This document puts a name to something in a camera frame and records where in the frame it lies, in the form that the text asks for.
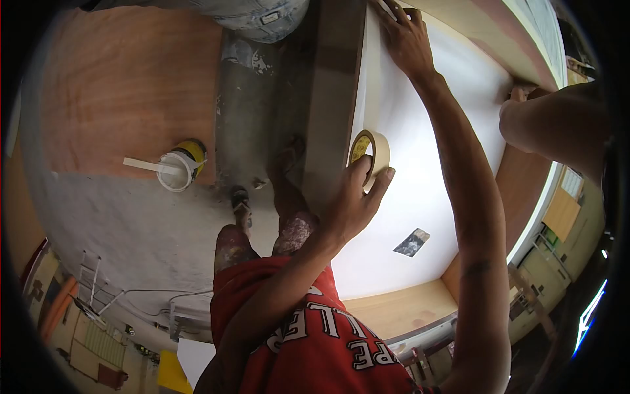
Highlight person's right hand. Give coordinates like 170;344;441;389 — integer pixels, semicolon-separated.
369;0;440;82

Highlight person's left hand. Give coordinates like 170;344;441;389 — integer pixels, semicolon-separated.
319;154;396;244

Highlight person's left thumb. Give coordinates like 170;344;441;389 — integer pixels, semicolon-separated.
367;167;396;210

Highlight person's right fingers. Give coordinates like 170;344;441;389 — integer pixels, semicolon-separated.
370;0;425;31

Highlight person's left index finger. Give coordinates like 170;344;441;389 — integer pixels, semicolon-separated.
344;154;374;190

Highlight beige masking tape roll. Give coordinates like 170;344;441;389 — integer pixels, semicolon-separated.
348;129;391;194

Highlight beige masking tape strip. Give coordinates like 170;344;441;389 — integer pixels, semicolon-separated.
362;5;398;136

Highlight white panel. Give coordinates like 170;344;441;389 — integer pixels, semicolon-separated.
330;4;515;301

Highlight small dark photo card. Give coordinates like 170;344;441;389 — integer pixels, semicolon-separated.
393;228;431;258

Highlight dark wooden plank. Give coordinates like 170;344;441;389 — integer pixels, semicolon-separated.
300;0;368;213

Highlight person's body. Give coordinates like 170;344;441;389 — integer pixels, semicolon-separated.
193;256;445;394

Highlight white paint bucket yellow label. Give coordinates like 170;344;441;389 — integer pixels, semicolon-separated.
156;139;208;193

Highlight pale wooden stir stick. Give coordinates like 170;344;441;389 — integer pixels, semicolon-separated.
122;157;182;176

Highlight reddish plywood sheet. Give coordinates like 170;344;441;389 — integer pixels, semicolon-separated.
38;5;224;187

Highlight yellow sheet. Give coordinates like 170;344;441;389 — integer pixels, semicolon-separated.
157;350;194;394

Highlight metal ladder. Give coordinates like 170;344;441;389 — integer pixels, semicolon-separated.
74;250;126;316

